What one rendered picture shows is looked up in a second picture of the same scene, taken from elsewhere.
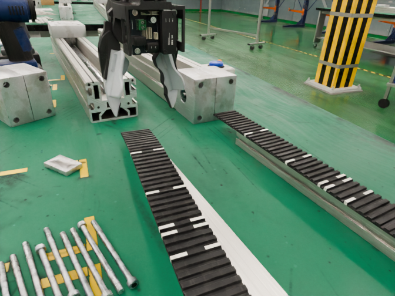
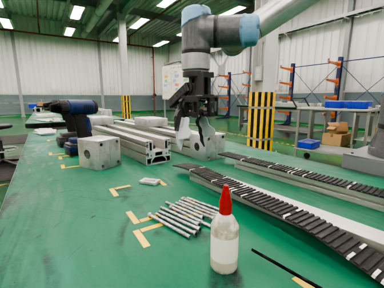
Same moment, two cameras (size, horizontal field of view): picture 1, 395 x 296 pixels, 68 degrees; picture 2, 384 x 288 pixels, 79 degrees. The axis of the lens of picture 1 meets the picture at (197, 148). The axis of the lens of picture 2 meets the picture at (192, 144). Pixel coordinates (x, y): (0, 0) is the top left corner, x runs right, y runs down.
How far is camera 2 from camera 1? 30 cm
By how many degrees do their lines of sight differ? 19
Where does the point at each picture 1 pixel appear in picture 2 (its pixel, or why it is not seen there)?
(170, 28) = (212, 105)
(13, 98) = (103, 153)
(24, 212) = (147, 199)
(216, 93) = (216, 143)
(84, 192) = (171, 190)
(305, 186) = (280, 177)
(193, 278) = (255, 199)
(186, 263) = (248, 196)
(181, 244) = (242, 192)
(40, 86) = (115, 146)
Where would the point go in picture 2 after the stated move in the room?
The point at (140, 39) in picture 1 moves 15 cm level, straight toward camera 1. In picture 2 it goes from (201, 110) to (231, 114)
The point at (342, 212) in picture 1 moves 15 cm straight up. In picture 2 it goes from (302, 183) to (307, 126)
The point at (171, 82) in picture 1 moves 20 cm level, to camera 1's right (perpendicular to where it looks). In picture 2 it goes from (206, 132) to (269, 131)
